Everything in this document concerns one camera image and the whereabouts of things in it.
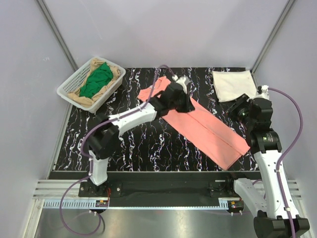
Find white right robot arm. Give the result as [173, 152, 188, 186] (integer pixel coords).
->
[225, 94, 310, 238]

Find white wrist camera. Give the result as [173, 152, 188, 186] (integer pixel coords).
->
[172, 75, 190, 93]
[250, 85, 269, 100]

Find green t shirt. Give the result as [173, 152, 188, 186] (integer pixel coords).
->
[79, 62, 113, 99]

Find right controller board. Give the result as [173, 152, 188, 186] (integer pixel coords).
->
[228, 200, 244, 209]

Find folded white t shirt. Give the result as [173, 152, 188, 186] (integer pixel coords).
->
[212, 70, 257, 103]

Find beige t shirt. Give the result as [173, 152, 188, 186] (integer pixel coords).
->
[68, 58, 121, 108]

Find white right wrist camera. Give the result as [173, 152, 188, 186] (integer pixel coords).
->
[250, 85, 269, 100]

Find salmon pink t shirt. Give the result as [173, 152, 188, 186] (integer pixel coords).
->
[137, 76, 251, 171]

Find controller board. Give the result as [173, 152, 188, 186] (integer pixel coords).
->
[96, 200, 109, 207]
[228, 200, 244, 209]

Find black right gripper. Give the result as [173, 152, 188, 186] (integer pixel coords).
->
[219, 93, 255, 130]

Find aluminium frame rail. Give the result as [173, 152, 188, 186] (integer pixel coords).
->
[32, 179, 303, 211]

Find white plastic laundry basket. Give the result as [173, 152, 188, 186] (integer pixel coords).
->
[56, 57, 126, 114]

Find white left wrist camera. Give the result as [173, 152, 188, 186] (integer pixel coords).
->
[172, 75, 190, 93]

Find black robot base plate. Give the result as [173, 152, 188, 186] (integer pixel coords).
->
[79, 172, 244, 209]

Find left controller board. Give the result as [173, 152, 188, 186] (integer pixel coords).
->
[96, 200, 109, 207]

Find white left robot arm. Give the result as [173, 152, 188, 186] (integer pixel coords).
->
[87, 80, 195, 196]

